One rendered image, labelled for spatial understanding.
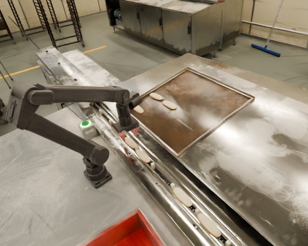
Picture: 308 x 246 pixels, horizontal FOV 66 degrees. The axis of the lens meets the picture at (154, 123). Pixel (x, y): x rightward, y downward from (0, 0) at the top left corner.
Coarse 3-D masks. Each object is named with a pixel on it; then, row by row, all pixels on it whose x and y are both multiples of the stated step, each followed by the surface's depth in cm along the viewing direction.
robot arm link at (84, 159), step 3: (90, 141) 100; (96, 144) 97; (99, 144) 99; (84, 156) 98; (84, 159) 99; (87, 159) 99; (84, 162) 100; (87, 162) 97; (90, 162) 100; (87, 165) 100; (90, 165) 97; (93, 165) 98
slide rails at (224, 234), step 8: (96, 104) 149; (96, 112) 142; (104, 112) 141; (104, 120) 134; (112, 120) 134; (112, 128) 128; (128, 136) 121; (152, 160) 106; (160, 168) 102; (168, 176) 98; (176, 184) 94; (176, 200) 88; (192, 200) 88; (184, 208) 85; (200, 208) 85; (192, 216) 83; (208, 216) 82; (200, 224) 80; (216, 224) 80; (208, 232) 78; (224, 232) 77; (216, 240) 75; (232, 240) 75
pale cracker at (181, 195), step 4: (176, 188) 92; (176, 192) 90; (180, 192) 90; (184, 192) 90; (176, 196) 89; (180, 196) 88; (184, 196) 88; (180, 200) 87; (184, 200) 87; (188, 200) 87; (184, 204) 86; (188, 204) 86
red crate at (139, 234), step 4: (140, 228) 84; (136, 232) 83; (140, 232) 82; (128, 236) 82; (132, 236) 82; (136, 236) 81; (140, 236) 81; (144, 236) 81; (124, 240) 81; (128, 240) 81; (132, 240) 81; (136, 240) 80; (140, 240) 80; (144, 240) 80; (148, 240) 80; (116, 244) 80; (120, 244) 80; (124, 244) 80; (128, 244) 80; (132, 244) 79; (136, 244) 79; (140, 244) 79; (144, 244) 79; (148, 244) 79
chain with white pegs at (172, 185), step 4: (8, 16) 424; (12, 20) 390; (16, 24) 363; (20, 28) 340; (92, 104) 151; (96, 108) 148; (100, 112) 140; (104, 116) 140; (108, 120) 136; (112, 124) 132; (136, 148) 111; (152, 164) 101; (152, 168) 103; (156, 172) 101; (160, 176) 100; (164, 180) 98; (168, 184) 96; (172, 184) 92; (172, 188) 92; (192, 208) 87; (196, 208) 83; (196, 212) 82; (220, 236) 77; (228, 240) 73; (224, 244) 75; (228, 244) 72
